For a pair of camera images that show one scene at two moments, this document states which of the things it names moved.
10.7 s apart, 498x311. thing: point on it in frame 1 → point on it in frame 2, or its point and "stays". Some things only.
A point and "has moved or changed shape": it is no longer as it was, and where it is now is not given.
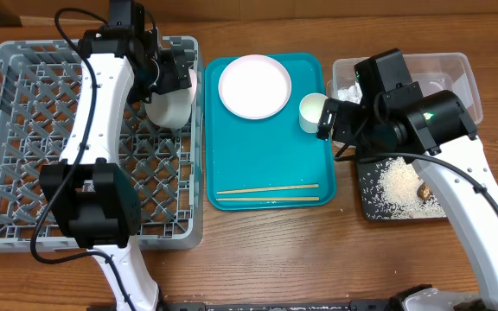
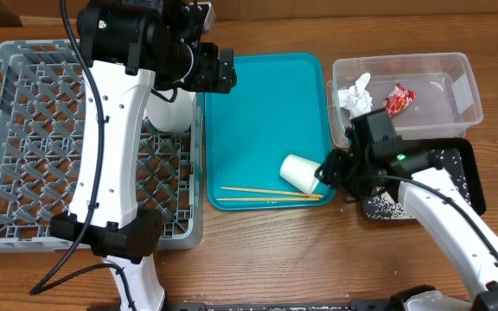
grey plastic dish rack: x=22 y=127 stays
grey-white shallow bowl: x=171 y=110 stays
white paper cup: x=310 y=109 → x=300 y=172
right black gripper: x=326 y=123 → x=333 y=168
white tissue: x=353 y=93 stays
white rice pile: x=397 y=191 has moved or changed shape
